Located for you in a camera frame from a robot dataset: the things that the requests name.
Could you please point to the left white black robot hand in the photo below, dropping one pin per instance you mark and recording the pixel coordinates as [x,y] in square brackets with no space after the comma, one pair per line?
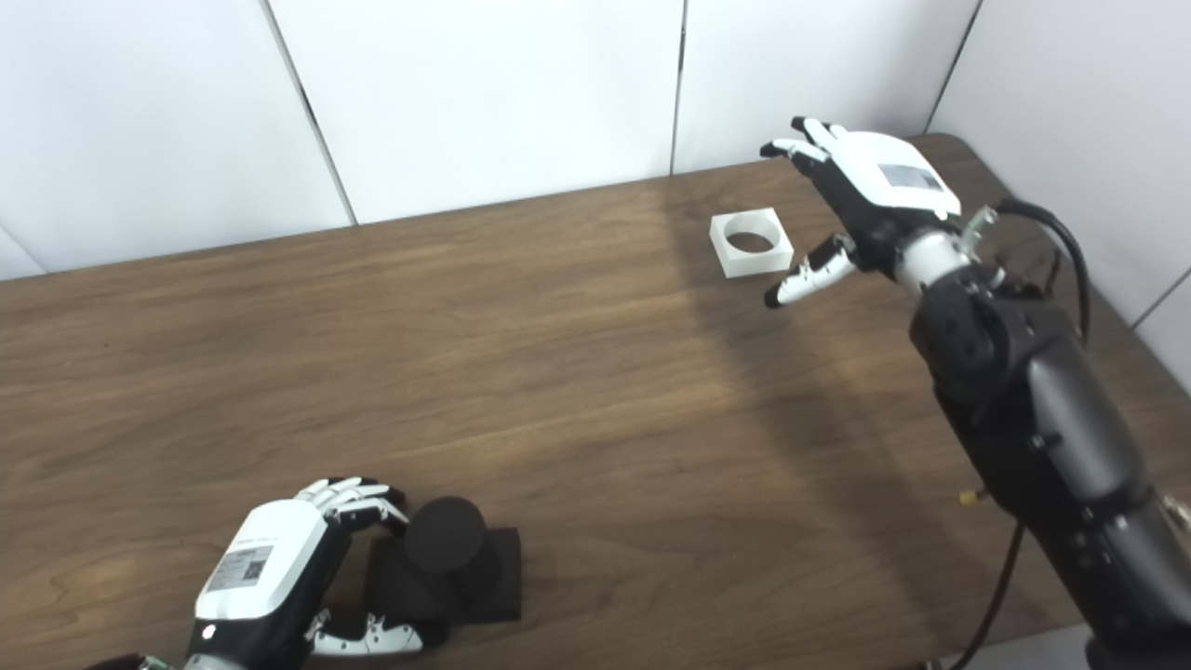
[260,568]

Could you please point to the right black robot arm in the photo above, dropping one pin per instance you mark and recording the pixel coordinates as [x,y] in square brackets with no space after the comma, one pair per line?
[1061,437]

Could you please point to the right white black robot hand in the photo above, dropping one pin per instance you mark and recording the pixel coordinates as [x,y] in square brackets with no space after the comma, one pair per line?
[884,186]

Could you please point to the white square piece with hole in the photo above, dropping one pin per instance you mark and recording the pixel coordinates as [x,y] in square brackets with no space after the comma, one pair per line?
[758,263]

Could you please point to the black peg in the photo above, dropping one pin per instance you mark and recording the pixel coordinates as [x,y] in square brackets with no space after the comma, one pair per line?
[447,540]

